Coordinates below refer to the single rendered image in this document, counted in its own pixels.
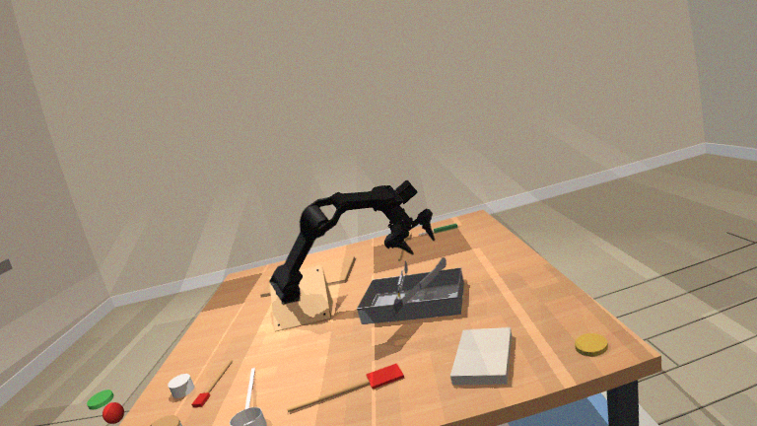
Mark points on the white cylinder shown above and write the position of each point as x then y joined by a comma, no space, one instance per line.
181,386

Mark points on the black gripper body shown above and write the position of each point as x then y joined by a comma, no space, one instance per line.
423,218

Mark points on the white long-handled ladle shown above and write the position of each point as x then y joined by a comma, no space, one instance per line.
250,416

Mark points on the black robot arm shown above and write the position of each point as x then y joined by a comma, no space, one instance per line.
286,278

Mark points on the yellow flat disc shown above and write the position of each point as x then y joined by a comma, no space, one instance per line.
591,344

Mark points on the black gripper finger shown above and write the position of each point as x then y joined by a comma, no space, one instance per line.
403,246
427,227

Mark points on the grey rectangular metal tin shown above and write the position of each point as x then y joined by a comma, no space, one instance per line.
439,298

